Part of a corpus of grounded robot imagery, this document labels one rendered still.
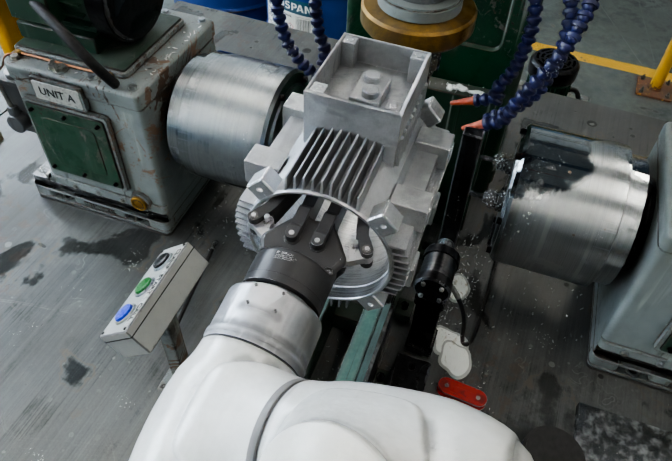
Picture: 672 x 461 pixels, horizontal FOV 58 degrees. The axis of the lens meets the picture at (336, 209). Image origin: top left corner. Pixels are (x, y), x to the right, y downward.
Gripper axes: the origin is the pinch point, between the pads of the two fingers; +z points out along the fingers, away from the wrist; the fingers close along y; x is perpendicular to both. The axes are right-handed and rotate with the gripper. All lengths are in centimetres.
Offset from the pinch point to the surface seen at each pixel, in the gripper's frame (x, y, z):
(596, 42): 168, -52, 270
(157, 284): 27.6, 25.5, -10.3
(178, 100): 28, 42, 25
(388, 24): 7.1, 5.3, 31.0
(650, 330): 45, -47, 17
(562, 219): 28.8, -27.1, 22.0
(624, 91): 163, -69, 227
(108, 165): 42, 56, 16
